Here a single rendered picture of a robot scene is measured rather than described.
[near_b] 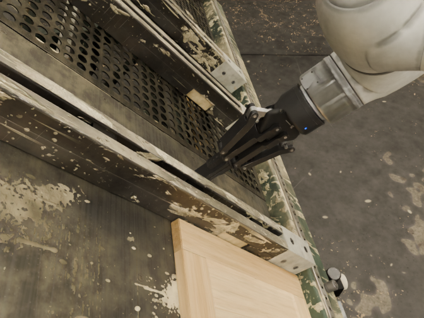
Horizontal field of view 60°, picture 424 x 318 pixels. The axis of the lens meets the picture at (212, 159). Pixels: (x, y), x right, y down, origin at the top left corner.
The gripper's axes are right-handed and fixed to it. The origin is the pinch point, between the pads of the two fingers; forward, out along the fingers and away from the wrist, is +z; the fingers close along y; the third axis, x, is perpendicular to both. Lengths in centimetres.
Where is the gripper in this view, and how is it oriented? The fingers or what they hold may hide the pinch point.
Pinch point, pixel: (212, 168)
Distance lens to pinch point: 64.4
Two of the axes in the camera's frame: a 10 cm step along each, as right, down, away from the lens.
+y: -6.3, -4.4, -6.4
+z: -7.6, 5.2, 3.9
